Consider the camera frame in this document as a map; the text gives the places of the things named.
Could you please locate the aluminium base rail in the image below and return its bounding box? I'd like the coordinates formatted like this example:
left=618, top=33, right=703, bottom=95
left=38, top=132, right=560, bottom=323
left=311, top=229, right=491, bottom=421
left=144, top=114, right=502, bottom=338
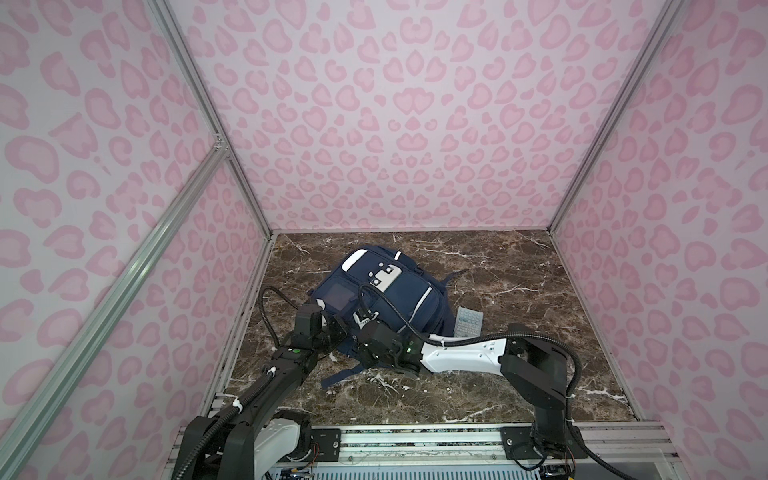
left=161, top=422, right=685, bottom=480

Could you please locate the right aluminium corner post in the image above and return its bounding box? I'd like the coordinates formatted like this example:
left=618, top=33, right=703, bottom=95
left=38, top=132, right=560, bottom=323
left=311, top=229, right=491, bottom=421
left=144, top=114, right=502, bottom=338
left=547, top=0, right=688, bottom=239

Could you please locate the navy blue student backpack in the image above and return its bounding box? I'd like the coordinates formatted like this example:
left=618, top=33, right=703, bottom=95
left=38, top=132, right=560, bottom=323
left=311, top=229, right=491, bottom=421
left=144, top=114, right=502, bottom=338
left=308, top=244, right=463, bottom=390

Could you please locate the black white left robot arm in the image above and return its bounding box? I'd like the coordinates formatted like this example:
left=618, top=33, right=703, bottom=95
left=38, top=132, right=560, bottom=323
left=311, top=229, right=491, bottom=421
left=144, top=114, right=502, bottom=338
left=172, top=304, right=348, bottom=479

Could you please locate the diagonal aluminium frame bar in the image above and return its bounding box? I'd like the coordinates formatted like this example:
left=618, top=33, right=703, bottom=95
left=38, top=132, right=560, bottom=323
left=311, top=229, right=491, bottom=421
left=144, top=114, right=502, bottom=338
left=1, top=146, right=228, bottom=479

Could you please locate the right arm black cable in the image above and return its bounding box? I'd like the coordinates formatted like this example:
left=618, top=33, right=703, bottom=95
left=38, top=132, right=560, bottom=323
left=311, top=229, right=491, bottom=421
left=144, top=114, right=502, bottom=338
left=358, top=283, right=640, bottom=480

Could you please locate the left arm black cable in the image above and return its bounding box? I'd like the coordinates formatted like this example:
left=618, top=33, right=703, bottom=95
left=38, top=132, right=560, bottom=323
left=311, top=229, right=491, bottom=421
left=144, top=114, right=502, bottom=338
left=173, top=286, right=301, bottom=480

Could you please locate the aluminium corner frame post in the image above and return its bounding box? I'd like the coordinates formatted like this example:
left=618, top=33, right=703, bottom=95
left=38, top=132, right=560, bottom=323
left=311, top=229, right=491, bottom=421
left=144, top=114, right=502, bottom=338
left=146, top=0, right=273, bottom=239

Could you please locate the grey blue calculator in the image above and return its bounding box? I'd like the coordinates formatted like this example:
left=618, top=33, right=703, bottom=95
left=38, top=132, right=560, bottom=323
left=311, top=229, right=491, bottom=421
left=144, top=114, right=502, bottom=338
left=453, top=307, right=484, bottom=338

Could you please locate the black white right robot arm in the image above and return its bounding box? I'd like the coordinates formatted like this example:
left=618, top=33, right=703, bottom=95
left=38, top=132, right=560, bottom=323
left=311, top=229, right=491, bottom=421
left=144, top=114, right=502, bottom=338
left=355, top=321, right=586, bottom=457

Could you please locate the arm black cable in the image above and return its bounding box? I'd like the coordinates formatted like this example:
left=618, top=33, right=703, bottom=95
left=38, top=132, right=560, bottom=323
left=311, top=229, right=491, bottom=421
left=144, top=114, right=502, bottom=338
left=358, top=283, right=640, bottom=480
left=173, top=286, right=301, bottom=480

